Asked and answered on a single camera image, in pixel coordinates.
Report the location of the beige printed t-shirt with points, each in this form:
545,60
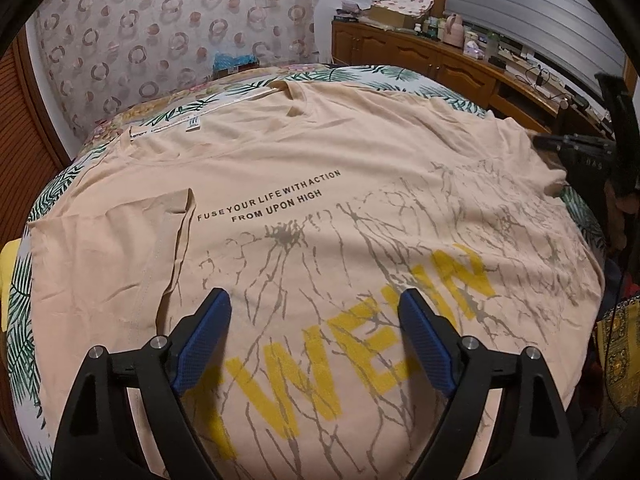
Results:
320,240

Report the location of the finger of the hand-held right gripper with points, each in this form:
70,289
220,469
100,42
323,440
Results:
547,141

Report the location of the purple cloth pile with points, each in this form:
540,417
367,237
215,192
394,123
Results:
348,8

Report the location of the wooden cabinet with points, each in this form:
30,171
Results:
400,52

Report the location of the blue cloth bundle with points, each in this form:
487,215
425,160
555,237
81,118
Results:
235,61

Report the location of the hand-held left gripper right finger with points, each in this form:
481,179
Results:
427,340

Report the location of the person's right hand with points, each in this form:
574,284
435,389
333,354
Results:
616,210

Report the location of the plain yellow cloth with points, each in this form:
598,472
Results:
7,280

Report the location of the grey window blind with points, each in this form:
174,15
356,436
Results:
540,5

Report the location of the cardboard box with floral cloth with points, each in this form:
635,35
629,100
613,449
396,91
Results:
400,9

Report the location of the pink kettle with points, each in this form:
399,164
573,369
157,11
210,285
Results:
454,29

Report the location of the leaf print bed blanket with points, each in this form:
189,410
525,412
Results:
27,375

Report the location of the yellow patterned cloth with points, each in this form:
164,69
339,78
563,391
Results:
622,355

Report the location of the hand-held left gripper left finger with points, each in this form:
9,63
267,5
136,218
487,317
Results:
202,340

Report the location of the circle pattern curtain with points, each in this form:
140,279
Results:
150,25

